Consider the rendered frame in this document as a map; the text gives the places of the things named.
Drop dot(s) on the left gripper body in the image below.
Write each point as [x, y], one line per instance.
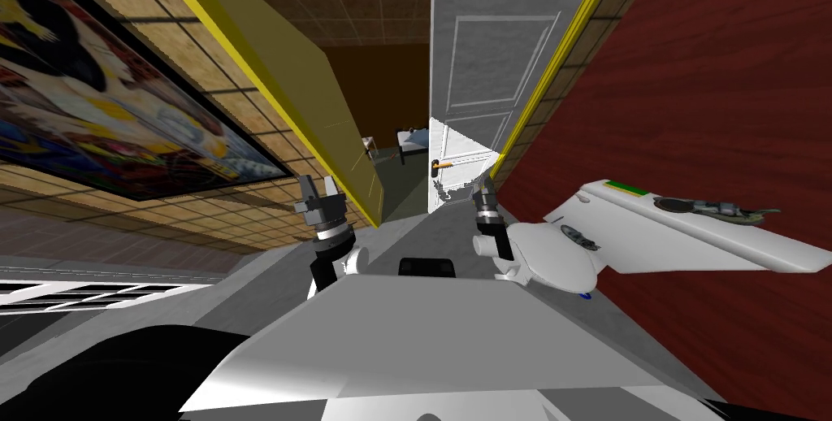
[325, 211]

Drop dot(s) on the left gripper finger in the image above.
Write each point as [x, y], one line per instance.
[331, 187]
[305, 188]

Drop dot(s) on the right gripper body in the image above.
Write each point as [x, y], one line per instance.
[485, 198]

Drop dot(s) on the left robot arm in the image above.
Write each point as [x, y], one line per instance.
[323, 273]

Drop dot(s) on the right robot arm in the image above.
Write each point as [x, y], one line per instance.
[501, 245]

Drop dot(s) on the bed with blue cover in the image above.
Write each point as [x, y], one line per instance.
[413, 141]

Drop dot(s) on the white panelled door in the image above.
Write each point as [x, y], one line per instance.
[487, 50]

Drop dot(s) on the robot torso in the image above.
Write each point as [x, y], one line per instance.
[422, 343]

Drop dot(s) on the white toilet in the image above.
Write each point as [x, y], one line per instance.
[650, 239]

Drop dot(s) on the colourful framed painting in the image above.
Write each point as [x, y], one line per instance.
[97, 96]

